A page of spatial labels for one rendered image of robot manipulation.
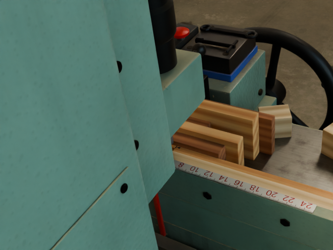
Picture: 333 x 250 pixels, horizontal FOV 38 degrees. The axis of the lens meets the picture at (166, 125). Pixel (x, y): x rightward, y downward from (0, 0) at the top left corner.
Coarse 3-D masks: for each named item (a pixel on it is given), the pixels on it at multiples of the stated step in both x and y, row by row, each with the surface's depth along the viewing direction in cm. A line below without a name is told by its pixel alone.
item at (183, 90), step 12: (180, 60) 59; (192, 60) 58; (168, 72) 57; (180, 72) 56; (192, 72) 59; (168, 84) 55; (180, 84) 57; (192, 84) 59; (168, 96) 55; (180, 96) 57; (192, 96) 60; (204, 96) 63; (168, 108) 56; (180, 108) 58; (192, 108) 61; (168, 120) 56; (180, 120) 59
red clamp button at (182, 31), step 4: (176, 28) 76; (180, 28) 75; (184, 28) 75; (176, 32) 75; (180, 32) 74; (184, 32) 74; (188, 32) 75; (176, 36) 74; (180, 36) 74; (184, 36) 74
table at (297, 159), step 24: (264, 96) 85; (288, 144) 69; (312, 144) 69; (264, 168) 66; (288, 168) 66; (312, 168) 65; (168, 216) 67; (192, 216) 64; (216, 216) 61; (216, 240) 65; (240, 240) 62; (264, 240) 59; (288, 240) 57
